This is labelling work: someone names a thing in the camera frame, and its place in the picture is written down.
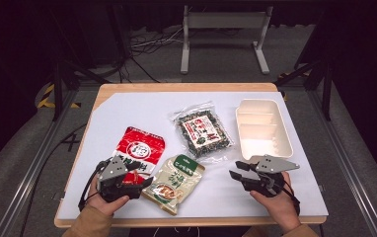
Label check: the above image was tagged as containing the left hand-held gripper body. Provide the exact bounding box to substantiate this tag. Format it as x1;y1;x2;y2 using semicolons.
96;154;143;203

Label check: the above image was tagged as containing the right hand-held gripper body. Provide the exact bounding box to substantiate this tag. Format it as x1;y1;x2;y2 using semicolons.
242;154;301;198

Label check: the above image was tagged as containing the red and white seasoning packet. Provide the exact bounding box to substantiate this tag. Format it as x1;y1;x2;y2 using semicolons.
112;125;167;186

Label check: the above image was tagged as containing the green and beige food packet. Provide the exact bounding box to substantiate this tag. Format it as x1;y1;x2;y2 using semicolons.
141;153;206;216

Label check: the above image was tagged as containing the white plastic container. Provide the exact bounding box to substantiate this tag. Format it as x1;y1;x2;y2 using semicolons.
234;98;295;162

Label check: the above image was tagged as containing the person's right hand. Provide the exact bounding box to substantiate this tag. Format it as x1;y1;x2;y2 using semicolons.
249;171;302;235

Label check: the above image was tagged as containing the person's left hand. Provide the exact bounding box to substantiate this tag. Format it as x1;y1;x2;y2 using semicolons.
86;176;130;217

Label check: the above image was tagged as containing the clear packet of dark seaweed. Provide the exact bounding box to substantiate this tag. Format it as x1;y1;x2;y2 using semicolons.
169;101;236;165

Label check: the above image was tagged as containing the white paper sheet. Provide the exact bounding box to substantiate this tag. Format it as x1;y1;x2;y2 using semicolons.
57;91;330;220

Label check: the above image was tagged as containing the wooden table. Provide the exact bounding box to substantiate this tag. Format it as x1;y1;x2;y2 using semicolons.
53;82;330;229

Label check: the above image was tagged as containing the black metal stand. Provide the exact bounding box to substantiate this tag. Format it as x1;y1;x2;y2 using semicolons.
48;58;113;121
274;58;337;121

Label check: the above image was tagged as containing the yellow and black floor tape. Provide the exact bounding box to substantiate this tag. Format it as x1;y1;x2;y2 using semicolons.
36;83;82;110

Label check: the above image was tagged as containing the white metal stand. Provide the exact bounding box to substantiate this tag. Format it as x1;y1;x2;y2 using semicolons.
180;4;274;75

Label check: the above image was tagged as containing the left hand-held gripper cable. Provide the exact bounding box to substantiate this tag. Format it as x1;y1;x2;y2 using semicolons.
77;159;113;212

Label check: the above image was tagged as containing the hand-held gripper cable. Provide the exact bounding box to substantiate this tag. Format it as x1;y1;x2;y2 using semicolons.
77;159;113;212
279;182;302;216

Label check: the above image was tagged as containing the right hand-held gripper cable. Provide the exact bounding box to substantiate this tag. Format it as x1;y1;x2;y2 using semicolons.
279;182;302;216

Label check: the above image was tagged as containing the black floor cable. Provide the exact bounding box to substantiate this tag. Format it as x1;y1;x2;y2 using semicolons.
18;122;88;237

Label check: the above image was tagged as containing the aluminium rail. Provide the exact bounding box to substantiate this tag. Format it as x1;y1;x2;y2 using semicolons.
307;88;377;237
0;88;80;237

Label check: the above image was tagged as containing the bundle of floor cables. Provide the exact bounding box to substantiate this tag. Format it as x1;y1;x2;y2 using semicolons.
118;25;185;84

